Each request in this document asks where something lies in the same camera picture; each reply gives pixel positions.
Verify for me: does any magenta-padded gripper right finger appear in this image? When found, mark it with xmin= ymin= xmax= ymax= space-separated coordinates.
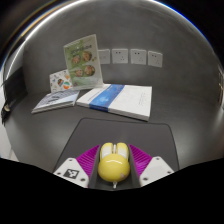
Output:
xmin=128 ymin=143 xmax=175 ymax=189

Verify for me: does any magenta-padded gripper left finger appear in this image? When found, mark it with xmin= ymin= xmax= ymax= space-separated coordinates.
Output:
xmin=53 ymin=143 xmax=102 ymax=189

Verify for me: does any black mouse pad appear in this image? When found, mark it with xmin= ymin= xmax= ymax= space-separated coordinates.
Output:
xmin=53 ymin=117 xmax=180 ymax=173

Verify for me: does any yellow computer mouse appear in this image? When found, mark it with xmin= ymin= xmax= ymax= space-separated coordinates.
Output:
xmin=97 ymin=141 xmax=131 ymax=190

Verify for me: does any grey striped book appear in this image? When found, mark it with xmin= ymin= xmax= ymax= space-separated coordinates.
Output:
xmin=31 ymin=89 xmax=81 ymax=115

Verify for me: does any black chair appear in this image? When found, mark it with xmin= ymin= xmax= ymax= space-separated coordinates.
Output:
xmin=0 ymin=66 xmax=28 ymax=125

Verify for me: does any white sticker card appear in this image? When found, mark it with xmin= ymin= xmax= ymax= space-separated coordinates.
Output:
xmin=49 ymin=68 xmax=74 ymax=94

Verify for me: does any green food menu sign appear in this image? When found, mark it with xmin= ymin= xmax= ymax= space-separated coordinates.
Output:
xmin=63 ymin=33 xmax=104 ymax=91

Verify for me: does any white and blue book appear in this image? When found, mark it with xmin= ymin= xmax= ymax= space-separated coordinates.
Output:
xmin=76 ymin=83 xmax=153 ymax=122

